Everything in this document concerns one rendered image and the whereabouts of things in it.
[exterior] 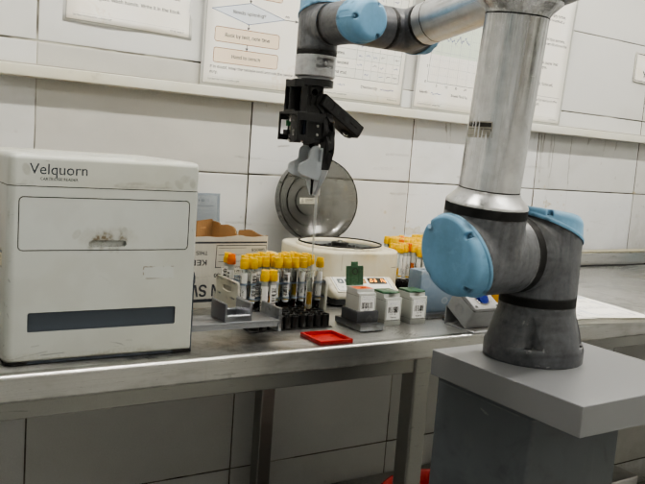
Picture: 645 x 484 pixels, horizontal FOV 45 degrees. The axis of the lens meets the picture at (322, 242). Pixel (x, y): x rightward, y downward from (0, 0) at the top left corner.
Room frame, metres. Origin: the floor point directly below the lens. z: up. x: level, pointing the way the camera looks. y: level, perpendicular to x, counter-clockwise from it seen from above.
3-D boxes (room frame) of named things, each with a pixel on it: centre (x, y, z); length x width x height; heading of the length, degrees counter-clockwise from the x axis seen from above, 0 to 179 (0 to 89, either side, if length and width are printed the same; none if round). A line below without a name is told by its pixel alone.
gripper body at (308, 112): (1.45, 0.04, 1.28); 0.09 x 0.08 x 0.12; 122
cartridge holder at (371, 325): (1.47, -0.08, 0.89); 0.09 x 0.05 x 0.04; 32
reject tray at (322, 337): (1.34, -0.02, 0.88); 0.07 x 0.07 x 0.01; 33
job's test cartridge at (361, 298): (1.47, -0.08, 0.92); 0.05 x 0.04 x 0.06; 32
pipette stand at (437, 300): (1.63, -0.24, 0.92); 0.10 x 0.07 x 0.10; 125
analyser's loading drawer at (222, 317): (1.27, 0.16, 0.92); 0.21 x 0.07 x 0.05; 123
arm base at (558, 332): (1.17, -0.34, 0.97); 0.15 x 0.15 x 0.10
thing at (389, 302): (1.51, -0.14, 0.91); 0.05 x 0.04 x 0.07; 33
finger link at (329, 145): (1.44, 0.01, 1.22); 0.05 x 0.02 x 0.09; 32
